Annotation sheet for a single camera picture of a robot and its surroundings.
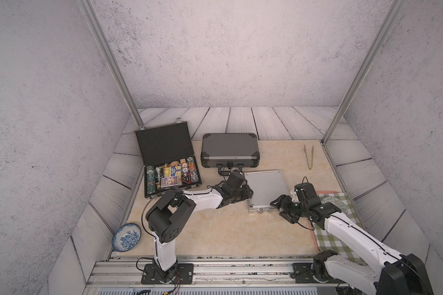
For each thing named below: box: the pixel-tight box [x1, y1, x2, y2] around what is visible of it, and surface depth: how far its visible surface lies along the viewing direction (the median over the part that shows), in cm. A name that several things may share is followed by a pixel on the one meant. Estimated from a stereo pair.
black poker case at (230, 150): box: [200, 132, 261, 168], surface depth 106 cm
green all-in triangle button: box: [179, 173, 192, 184], surface depth 102 cm
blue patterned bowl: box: [111, 222, 143, 252], surface depth 82 cm
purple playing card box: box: [161, 175, 180, 189], surface depth 100 cm
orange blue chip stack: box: [187, 156, 199, 183], surface depth 104 cm
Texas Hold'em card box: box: [163, 165, 183, 177], surface depth 104 cm
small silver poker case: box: [244, 169, 289, 214], surface depth 98 cm
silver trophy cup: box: [153, 166, 162, 182], surface depth 105 cm
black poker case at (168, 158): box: [134, 121, 202, 199], surface depth 107 cm
